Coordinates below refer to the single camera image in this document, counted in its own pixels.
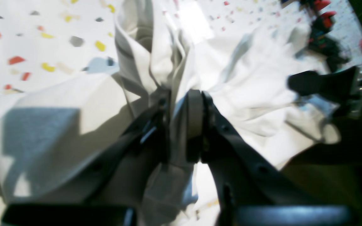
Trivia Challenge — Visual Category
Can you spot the red blue bar clamp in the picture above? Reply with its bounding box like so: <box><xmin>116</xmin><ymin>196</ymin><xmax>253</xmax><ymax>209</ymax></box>
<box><xmin>299</xmin><ymin>0</ymin><xmax>350</xmax><ymax>73</ymax></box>

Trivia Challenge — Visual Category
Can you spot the white T-shirt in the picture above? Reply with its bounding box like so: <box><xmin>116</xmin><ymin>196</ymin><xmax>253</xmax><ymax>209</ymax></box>
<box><xmin>0</xmin><ymin>0</ymin><xmax>350</xmax><ymax>226</ymax></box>

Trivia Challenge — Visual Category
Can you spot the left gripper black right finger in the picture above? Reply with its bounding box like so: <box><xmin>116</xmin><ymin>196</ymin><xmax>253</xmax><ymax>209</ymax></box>
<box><xmin>186</xmin><ymin>90</ymin><xmax>354</xmax><ymax>226</ymax></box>

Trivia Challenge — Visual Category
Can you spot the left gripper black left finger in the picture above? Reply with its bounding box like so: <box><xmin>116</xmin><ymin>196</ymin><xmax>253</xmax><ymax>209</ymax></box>
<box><xmin>2</xmin><ymin>91</ymin><xmax>171</xmax><ymax>226</ymax></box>

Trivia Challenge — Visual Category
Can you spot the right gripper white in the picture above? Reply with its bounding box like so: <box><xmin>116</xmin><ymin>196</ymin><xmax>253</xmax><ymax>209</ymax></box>
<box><xmin>282</xmin><ymin>66</ymin><xmax>362</xmax><ymax>226</ymax></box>

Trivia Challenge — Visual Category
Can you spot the terrazzo pattern tablecloth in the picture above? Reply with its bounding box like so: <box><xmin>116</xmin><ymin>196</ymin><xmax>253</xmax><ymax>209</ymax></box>
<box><xmin>0</xmin><ymin>0</ymin><xmax>362</xmax><ymax>226</ymax></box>

